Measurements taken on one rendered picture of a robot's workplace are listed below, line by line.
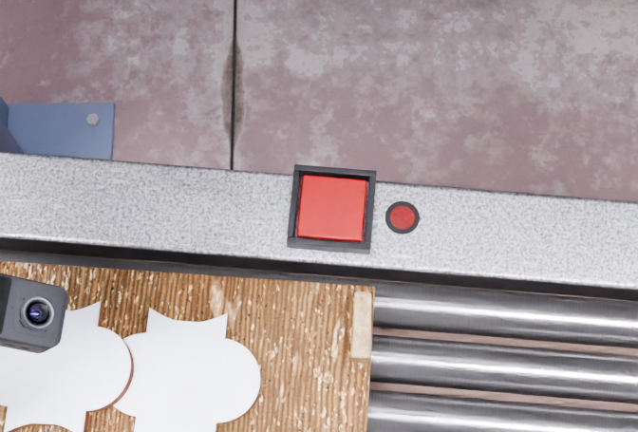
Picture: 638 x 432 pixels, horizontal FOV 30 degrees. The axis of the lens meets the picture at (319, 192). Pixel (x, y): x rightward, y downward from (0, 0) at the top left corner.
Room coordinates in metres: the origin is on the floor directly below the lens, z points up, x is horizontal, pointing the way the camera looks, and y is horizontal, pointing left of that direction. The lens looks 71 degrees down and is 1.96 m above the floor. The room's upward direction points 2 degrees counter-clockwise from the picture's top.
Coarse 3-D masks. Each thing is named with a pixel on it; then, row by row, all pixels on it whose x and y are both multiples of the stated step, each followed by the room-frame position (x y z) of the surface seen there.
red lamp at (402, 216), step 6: (396, 210) 0.34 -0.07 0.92; (402, 210) 0.34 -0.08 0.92; (408, 210) 0.34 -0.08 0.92; (390, 216) 0.33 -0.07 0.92; (396, 216) 0.33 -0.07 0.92; (402, 216) 0.33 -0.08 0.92; (408, 216) 0.33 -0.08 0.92; (414, 216) 0.33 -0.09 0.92; (396, 222) 0.32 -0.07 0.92; (402, 222) 0.32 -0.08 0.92; (408, 222) 0.32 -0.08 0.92; (402, 228) 0.32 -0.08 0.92
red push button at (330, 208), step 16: (304, 176) 0.37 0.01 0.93; (320, 176) 0.37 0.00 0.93; (304, 192) 0.35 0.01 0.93; (320, 192) 0.35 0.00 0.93; (336, 192) 0.35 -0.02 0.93; (352, 192) 0.35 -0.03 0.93; (304, 208) 0.34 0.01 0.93; (320, 208) 0.34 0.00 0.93; (336, 208) 0.33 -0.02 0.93; (352, 208) 0.33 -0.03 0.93; (304, 224) 0.32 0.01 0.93; (320, 224) 0.32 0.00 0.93; (336, 224) 0.32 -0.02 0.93; (352, 224) 0.32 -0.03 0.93; (336, 240) 0.31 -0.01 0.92; (352, 240) 0.30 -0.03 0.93
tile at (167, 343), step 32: (160, 320) 0.23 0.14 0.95; (224, 320) 0.23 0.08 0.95; (160, 352) 0.20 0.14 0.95; (192, 352) 0.20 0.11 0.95; (224, 352) 0.20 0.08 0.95; (160, 384) 0.18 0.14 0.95; (192, 384) 0.17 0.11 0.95; (224, 384) 0.17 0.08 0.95; (256, 384) 0.17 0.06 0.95; (160, 416) 0.15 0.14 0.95; (192, 416) 0.15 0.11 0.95; (224, 416) 0.15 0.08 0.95
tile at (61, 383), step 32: (96, 320) 0.23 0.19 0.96; (0, 352) 0.21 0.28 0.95; (32, 352) 0.20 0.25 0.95; (64, 352) 0.20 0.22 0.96; (96, 352) 0.20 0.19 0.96; (128, 352) 0.20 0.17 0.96; (0, 384) 0.18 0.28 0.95; (32, 384) 0.18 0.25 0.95; (64, 384) 0.18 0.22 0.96; (96, 384) 0.18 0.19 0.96; (128, 384) 0.17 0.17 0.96; (32, 416) 0.15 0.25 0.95; (64, 416) 0.15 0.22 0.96
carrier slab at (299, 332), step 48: (96, 288) 0.26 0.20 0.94; (144, 288) 0.26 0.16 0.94; (192, 288) 0.26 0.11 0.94; (240, 288) 0.26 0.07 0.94; (288, 288) 0.26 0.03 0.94; (336, 288) 0.26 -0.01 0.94; (240, 336) 0.22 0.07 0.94; (288, 336) 0.22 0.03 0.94; (336, 336) 0.21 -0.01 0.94; (288, 384) 0.17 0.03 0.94; (336, 384) 0.17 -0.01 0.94
